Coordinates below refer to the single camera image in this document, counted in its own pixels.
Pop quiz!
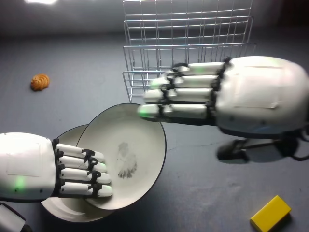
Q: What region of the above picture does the brown swirl cookie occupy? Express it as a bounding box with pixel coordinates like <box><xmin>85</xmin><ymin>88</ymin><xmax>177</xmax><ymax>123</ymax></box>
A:
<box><xmin>30</xmin><ymin>74</ymin><xmax>51</xmax><ymax>92</ymax></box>

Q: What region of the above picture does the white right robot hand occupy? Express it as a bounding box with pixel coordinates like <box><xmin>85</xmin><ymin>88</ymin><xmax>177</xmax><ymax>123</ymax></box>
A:
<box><xmin>137</xmin><ymin>56</ymin><xmax>309</xmax><ymax>161</ymax></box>

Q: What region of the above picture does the black cable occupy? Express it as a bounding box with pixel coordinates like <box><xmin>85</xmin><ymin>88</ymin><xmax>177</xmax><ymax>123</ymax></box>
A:
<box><xmin>248</xmin><ymin>129</ymin><xmax>309</xmax><ymax>161</ymax></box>

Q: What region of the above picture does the yellow rectangular block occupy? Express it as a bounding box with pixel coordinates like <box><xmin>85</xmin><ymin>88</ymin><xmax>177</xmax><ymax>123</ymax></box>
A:
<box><xmin>250</xmin><ymin>195</ymin><xmax>292</xmax><ymax>232</ymax></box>

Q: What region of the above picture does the silver wire shelf rack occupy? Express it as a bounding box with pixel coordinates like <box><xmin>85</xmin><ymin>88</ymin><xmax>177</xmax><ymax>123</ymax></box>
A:
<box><xmin>122</xmin><ymin>0</ymin><xmax>257</xmax><ymax>102</ymax></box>

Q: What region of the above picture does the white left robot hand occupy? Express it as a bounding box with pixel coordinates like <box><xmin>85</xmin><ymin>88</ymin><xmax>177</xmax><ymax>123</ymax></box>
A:
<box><xmin>0</xmin><ymin>132</ymin><xmax>114</xmax><ymax>232</ymax></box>

